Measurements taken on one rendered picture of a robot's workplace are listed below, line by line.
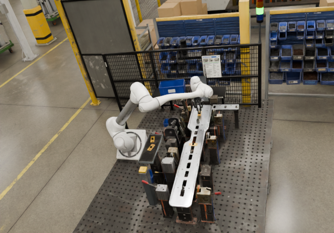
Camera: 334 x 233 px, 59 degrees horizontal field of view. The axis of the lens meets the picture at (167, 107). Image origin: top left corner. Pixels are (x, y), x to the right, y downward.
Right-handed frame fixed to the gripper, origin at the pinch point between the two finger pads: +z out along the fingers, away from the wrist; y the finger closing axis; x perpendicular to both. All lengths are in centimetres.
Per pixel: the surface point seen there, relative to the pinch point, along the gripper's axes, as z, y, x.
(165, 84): -4, -49, 50
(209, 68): -22, 7, 55
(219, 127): 17.6, 21.5, -6.6
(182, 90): -3.4, -25.3, 37.0
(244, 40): -51, 48, 58
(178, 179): 7, -6, -90
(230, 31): -18, 24, 174
